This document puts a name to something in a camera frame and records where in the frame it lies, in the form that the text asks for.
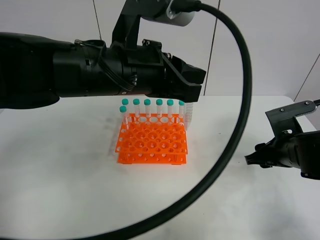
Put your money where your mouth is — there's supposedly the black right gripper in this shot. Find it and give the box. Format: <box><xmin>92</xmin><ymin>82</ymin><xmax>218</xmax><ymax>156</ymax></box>
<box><xmin>245</xmin><ymin>131</ymin><xmax>320</xmax><ymax>180</ymax></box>

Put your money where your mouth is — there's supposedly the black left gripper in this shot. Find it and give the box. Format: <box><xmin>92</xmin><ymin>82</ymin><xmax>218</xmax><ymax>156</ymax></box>
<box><xmin>105</xmin><ymin>39</ymin><xmax>207</xmax><ymax>103</ymax></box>

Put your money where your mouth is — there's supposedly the teal capped test tube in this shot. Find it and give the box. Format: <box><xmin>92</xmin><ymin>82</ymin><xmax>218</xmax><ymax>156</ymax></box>
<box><xmin>184</xmin><ymin>102</ymin><xmax>194</xmax><ymax>131</ymax></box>

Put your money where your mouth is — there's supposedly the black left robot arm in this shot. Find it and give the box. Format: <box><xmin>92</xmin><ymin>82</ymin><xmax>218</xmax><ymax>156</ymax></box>
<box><xmin>0</xmin><ymin>32</ymin><xmax>206</xmax><ymax>109</ymax></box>

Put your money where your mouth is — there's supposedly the row tube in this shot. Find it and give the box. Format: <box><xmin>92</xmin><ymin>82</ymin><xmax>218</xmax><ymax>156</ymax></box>
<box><xmin>121</xmin><ymin>98</ymin><xmax>131</xmax><ymax>122</ymax></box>
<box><xmin>144</xmin><ymin>99</ymin><xmax>151</xmax><ymax>118</ymax></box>
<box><xmin>178</xmin><ymin>100</ymin><xmax>185</xmax><ymax>119</ymax></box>
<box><xmin>167</xmin><ymin>99</ymin><xmax>174</xmax><ymax>120</ymax></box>
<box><xmin>156</xmin><ymin>99</ymin><xmax>163</xmax><ymax>118</ymax></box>
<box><xmin>133</xmin><ymin>98</ymin><xmax>140</xmax><ymax>122</ymax></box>

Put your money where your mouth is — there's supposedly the orange test tube rack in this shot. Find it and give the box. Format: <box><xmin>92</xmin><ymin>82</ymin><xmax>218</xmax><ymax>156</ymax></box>
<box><xmin>115</xmin><ymin>113</ymin><xmax>188</xmax><ymax>165</ymax></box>

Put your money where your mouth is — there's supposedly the front left rack tube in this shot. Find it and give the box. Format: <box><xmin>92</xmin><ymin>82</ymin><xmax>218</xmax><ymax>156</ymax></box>
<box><xmin>119</xmin><ymin>105</ymin><xmax>129</xmax><ymax>130</ymax></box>

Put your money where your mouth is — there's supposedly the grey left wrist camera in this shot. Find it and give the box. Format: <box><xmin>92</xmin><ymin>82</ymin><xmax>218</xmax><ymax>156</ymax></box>
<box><xmin>144</xmin><ymin>0</ymin><xmax>195</xmax><ymax>27</ymax></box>

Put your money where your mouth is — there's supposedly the black left camera cable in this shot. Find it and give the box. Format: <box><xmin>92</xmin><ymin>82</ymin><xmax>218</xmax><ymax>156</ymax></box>
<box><xmin>82</xmin><ymin>0</ymin><xmax>252</xmax><ymax>240</ymax></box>

